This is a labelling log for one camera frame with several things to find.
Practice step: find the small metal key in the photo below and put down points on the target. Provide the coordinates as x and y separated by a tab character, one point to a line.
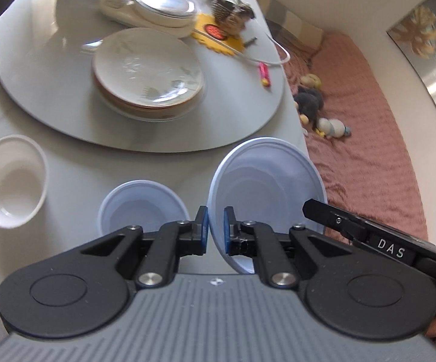
251	40

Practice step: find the yellow plush toy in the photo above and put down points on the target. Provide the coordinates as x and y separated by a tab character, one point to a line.
311	81

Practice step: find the white and blue toy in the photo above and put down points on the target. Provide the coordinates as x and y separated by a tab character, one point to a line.
335	128

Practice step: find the light blue plastic bowl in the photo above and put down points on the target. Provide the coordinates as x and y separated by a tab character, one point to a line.
139	207
267	181

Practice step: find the yellow scalloped coaster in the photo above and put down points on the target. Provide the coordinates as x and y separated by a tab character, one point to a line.
203	41

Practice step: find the grey plush toy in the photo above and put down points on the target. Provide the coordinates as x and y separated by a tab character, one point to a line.
310	103

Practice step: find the brown patterned trinket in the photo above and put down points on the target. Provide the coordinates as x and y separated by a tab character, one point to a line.
233	15

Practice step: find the red and yellow tube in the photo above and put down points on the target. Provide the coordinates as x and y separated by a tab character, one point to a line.
265	75

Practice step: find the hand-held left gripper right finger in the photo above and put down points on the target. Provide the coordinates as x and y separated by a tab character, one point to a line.
227	230

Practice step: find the shiny metal panel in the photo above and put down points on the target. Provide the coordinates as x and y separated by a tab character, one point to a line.
429	45

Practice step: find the grey glass turntable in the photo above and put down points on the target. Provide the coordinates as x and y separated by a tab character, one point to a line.
44	83

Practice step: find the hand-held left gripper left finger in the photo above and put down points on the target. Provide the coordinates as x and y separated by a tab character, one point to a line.
203	230

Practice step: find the floral plate with dandelion print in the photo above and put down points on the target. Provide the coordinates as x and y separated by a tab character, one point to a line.
146	68

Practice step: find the beige and grey box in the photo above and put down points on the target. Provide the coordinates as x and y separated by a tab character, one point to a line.
297	26

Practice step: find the cream kettle base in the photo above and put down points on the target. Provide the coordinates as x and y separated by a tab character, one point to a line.
127	13

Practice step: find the white ceramic bowl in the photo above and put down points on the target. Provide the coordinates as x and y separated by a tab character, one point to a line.
10	181

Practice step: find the pink textured blanket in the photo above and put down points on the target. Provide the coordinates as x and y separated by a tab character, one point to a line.
368	158

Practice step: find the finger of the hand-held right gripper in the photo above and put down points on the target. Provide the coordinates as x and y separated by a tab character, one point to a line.
331	218

